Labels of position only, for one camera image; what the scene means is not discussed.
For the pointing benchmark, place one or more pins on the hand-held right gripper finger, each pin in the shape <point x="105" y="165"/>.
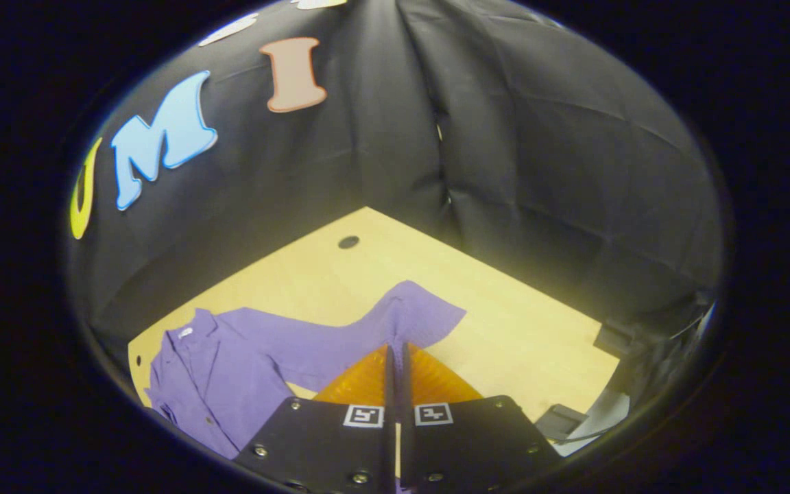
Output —
<point x="406" y="391"/>
<point x="389" y="391"/>

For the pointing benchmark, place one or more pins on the purple shirt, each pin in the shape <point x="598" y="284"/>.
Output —
<point x="244" y="370"/>

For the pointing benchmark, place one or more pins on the dark grey box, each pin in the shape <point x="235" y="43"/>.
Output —
<point x="559" y="420"/>

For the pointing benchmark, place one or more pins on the black block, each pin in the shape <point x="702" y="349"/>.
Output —
<point x="618" y="339"/>

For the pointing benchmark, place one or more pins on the black backdrop cloth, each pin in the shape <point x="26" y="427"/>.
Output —
<point x="539" y="171"/>

